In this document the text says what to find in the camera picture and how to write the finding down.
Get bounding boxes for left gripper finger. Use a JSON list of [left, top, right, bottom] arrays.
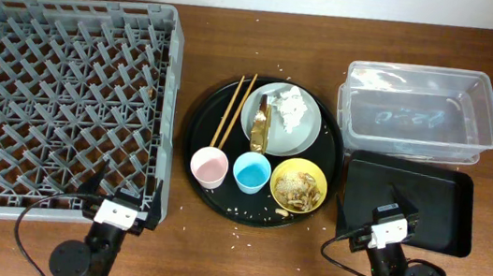
[[145, 181, 163, 230], [77, 160, 108, 195]]

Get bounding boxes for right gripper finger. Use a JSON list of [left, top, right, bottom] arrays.
[[335, 195, 348, 238], [391, 184, 419, 215]]

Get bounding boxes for peanut shell food scraps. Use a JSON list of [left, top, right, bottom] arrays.
[[274, 171, 323, 212]]

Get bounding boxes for yellow bowl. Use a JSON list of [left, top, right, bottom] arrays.
[[269, 158, 327, 214]]

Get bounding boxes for pink cup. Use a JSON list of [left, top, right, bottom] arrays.
[[189, 146, 229, 190]]

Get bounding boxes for wooden chopstick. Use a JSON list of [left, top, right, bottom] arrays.
[[209, 76, 245, 147], [217, 73, 258, 150]]

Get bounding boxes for blue cup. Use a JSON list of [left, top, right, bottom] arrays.
[[233, 152, 272, 195]]

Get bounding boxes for gold foil wrapper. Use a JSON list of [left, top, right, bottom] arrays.
[[250, 94, 272, 154]]

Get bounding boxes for white napkin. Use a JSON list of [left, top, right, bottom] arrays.
[[275, 86, 308, 134]]

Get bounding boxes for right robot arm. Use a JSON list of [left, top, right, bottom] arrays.
[[320, 186, 446, 276]]

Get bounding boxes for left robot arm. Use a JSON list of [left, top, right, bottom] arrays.
[[49, 161, 163, 276]]

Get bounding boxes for grey dishwasher rack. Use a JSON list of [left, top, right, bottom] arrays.
[[0, 0, 185, 223]]

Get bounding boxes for black rectangular tray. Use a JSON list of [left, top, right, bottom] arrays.
[[342, 150, 474, 258]]

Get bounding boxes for peanut on tray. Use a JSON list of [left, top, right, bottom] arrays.
[[275, 209, 289, 217]]

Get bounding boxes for round black tray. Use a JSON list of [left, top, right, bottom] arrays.
[[181, 81, 344, 228]]

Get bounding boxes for clear plastic bin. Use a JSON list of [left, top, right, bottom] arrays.
[[336, 60, 493, 166]]

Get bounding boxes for grey plate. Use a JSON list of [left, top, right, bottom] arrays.
[[240, 80, 322, 157]]

